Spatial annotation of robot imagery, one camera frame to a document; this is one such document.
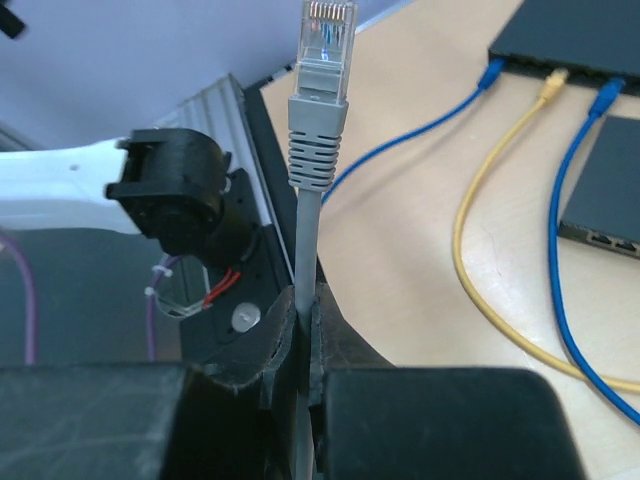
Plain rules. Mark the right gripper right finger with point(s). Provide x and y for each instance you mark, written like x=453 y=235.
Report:
x=374 y=420

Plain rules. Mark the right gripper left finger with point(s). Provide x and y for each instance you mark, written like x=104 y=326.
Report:
x=230 y=419

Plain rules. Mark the black network switch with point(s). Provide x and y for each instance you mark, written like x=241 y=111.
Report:
x=594 y=40
x=603 y=208

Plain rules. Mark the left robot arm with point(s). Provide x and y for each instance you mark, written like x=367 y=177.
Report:
x=169 y=185

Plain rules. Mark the aluminium frame rail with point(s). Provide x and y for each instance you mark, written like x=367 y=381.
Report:
x=219 y=112

